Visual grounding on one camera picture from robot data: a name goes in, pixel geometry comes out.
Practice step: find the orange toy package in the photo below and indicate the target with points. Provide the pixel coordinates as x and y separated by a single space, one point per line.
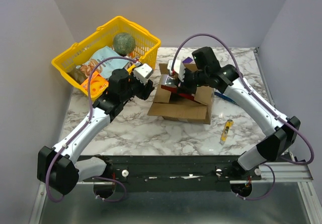
97 84

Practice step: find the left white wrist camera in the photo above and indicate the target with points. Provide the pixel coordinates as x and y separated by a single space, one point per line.
143 73

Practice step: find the yellow utility knife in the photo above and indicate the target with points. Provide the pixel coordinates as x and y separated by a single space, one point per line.
225 131

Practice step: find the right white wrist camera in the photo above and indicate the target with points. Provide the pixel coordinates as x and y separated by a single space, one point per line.
176 67

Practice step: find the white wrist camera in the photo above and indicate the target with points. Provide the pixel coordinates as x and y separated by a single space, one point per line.
176 67
143 73

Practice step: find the dark red snack packet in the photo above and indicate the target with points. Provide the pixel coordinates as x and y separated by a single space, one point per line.
175 86

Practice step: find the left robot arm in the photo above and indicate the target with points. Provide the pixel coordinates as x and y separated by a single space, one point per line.
59 166

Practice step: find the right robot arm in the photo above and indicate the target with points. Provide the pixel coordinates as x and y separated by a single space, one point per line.
280 130

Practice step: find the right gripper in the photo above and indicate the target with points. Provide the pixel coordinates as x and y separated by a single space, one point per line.
181 83

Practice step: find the brown cardboard express box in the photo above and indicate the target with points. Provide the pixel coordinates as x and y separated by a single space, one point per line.
173 107

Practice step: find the yellow plastic shopping basket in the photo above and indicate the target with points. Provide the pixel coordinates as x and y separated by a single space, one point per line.
77 62

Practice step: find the purple long box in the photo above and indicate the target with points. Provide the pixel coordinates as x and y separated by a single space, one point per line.
187 60

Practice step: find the green melon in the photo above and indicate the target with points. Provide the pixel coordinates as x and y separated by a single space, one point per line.
124 43

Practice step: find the blue white product box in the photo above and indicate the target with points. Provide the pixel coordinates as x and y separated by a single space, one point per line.
224 97

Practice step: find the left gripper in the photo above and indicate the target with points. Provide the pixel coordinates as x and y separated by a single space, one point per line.
144 94

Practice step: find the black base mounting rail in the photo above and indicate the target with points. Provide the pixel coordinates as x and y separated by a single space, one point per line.
113 176

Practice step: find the light blue snack bag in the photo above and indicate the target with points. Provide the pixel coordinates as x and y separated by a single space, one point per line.
106 68

